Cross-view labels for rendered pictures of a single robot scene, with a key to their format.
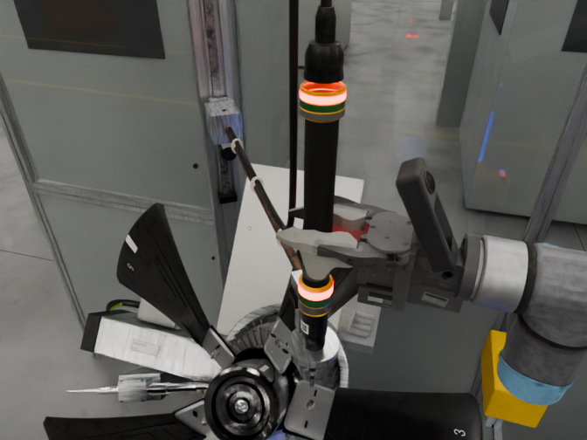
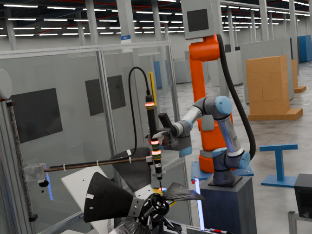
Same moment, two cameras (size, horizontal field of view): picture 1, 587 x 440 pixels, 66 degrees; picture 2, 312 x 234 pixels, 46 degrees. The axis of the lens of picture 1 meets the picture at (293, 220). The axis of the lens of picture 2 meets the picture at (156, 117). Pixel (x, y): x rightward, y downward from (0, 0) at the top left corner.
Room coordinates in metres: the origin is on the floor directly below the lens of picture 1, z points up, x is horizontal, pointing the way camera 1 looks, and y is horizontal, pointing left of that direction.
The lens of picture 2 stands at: (-0.22, 1.63, 1.90)
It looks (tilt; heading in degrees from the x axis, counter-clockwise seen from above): 9 degrees down; 290
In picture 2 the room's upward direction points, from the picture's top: 8 degrees counter-clockwise
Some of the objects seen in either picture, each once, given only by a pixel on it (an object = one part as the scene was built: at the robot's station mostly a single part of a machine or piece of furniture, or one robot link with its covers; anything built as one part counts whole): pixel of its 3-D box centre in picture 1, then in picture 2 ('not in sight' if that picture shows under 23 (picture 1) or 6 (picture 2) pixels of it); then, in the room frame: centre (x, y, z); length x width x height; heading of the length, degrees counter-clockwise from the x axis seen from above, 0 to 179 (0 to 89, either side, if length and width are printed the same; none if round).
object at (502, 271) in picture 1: (493, 270); (174, 130); (0.36, -0.21, 1.52); 0.08 x 0.05 x 0.08; 163
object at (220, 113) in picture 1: (223, 120); (34, 172); (1.01, 0.17, 1.42); 0.10 x 0.07 x 0.08; 18
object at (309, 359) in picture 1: (311, 318); (156, 165); (0.42, -0.02, 1.38); 0.09 x 0.07 x 0.10; 18
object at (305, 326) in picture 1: (317, 228); (153, 135); (0.41, -0.03, 1.53); 0.04 x 0.04 x 0.46
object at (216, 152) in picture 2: not in sight; (221, 158); (0.24, -0.80, 1.18); 0.13 x 0.12 x 0.14; 156
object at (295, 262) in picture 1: (256, 185); (96, 164); (0.70, 0.07, 1.42); 0.54 x 0.01 x 0.01; 18
